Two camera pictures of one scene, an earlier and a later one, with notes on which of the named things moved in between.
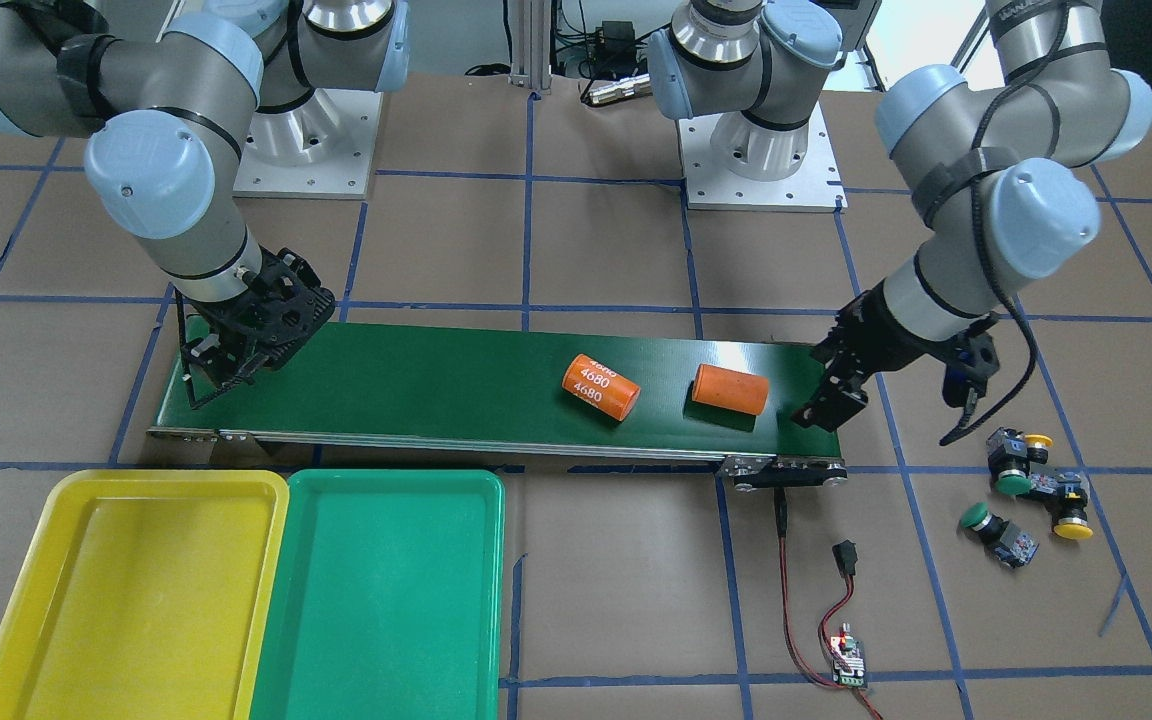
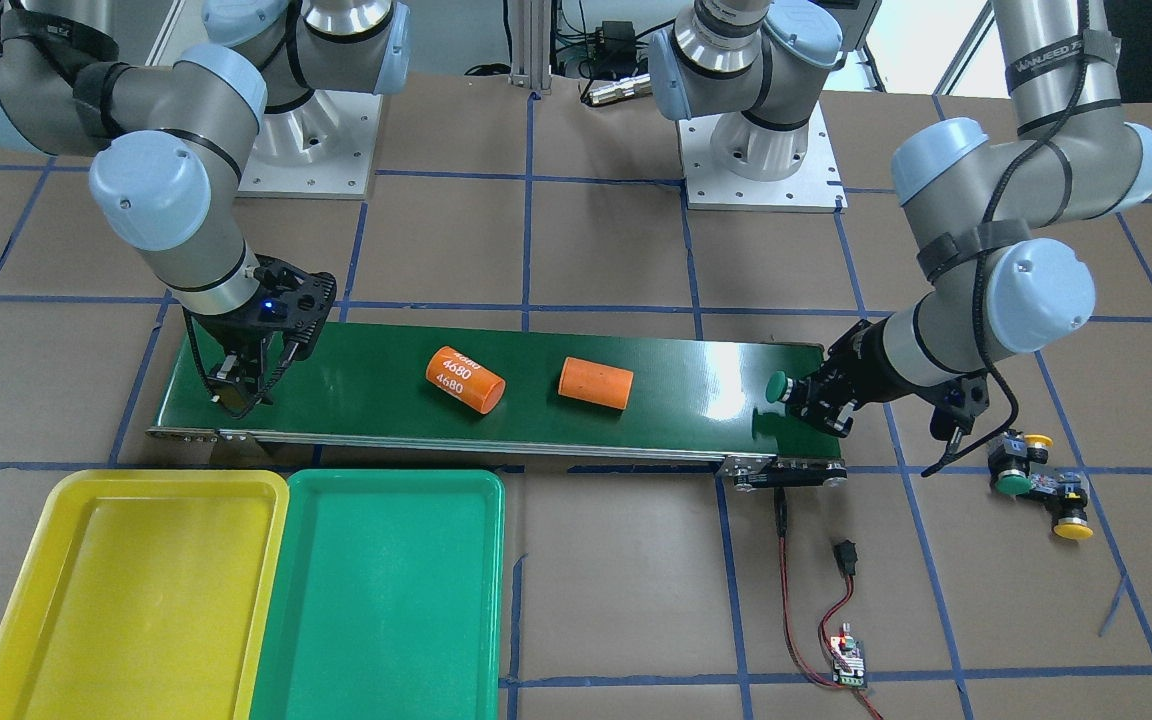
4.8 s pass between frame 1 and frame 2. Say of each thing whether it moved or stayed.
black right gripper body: stayed
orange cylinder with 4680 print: moved
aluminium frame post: stayed
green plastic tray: stayed
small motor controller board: stayed
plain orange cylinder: moved
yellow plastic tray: stayed
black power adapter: stayed
